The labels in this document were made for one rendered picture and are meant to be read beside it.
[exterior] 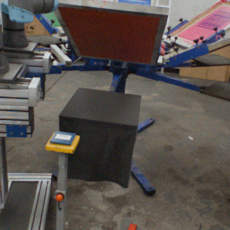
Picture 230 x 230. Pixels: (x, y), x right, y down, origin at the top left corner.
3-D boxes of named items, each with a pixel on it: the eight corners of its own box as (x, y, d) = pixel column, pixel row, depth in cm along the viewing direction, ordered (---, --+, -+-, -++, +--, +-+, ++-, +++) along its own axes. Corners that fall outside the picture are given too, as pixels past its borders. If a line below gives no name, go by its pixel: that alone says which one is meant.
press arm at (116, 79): (104, 126, 176) (106, 117, 173) (95, 125, 176) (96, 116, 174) (123, 70, 288) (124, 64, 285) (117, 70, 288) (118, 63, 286)
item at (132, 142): (129, 189, 177) (138, 126, 159) (56, 178, 180) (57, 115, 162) (130, 186, 180) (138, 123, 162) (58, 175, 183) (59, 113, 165)
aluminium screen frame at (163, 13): (168, 15, 139) (169, 7, 139) (47, 1, 143) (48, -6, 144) (154, 65, 217) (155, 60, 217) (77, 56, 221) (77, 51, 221)
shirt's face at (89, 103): (137, 126, 160) (137, 125, 160) (59, 115, 163) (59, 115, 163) (140, 96, 204) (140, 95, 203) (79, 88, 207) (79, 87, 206)
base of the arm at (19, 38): (-3, 46, 163) (-5, 27, 159) (4, 41, 177) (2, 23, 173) (26, 49, 165) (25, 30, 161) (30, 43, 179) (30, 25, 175)
